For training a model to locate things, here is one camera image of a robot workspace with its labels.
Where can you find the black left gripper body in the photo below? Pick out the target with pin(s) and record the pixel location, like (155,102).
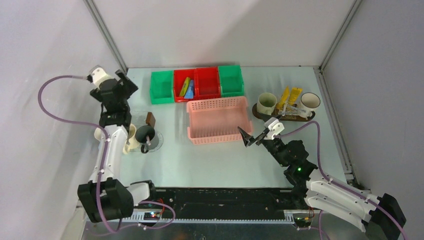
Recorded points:
(126,105)

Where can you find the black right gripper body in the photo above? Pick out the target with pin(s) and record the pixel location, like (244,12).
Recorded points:
(274,147)

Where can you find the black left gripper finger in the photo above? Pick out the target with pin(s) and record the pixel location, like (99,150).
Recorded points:
(125,86)
(96,94)

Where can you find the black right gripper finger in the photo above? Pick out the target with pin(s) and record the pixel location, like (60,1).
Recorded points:
(248,139)
(264,117)

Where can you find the light green mug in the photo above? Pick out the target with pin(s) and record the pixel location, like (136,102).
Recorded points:
(266,103)

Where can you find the white mug blue handle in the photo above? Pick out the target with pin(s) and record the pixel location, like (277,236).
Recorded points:
(98,134)

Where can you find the white toothbrush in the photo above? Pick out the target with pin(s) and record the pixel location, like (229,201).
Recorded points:
(292,108)

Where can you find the black mug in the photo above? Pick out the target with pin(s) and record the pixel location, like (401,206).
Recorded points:
(140,136)

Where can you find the brown wooden toothbrush holder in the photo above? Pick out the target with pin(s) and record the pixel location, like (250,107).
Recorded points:
(150,119)

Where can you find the cream mug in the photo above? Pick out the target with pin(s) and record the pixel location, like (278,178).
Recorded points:
(131,142)

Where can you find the white mug dark rim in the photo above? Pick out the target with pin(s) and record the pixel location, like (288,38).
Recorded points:
(309,102)

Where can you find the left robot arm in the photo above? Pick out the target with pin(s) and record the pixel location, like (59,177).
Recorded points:
(104,197)

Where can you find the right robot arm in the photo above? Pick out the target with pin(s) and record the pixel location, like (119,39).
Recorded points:
(379,217)

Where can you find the brown wooden oval tray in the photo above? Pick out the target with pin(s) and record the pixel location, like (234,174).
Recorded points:
(298,118)

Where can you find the red bin with toothpaste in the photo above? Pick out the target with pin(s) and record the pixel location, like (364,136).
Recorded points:
(179,77)

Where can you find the green bin with toothbrushes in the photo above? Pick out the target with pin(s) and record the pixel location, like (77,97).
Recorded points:
(162,87)

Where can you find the pink perforated basket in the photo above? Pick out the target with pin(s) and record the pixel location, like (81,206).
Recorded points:
(217,120)

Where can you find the green bin far right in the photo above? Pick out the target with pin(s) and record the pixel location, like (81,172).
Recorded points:
(231,81)

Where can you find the red bin with holder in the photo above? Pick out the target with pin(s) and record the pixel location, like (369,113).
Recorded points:
(207,83)

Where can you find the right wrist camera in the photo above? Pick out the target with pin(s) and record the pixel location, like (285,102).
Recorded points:
(274,127)

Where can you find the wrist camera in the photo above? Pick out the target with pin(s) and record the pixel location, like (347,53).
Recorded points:
(98,75)
(274,127)

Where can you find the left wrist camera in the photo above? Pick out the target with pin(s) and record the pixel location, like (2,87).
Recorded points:
(98,75)

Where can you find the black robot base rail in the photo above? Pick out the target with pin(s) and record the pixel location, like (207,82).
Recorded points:
(227,204)

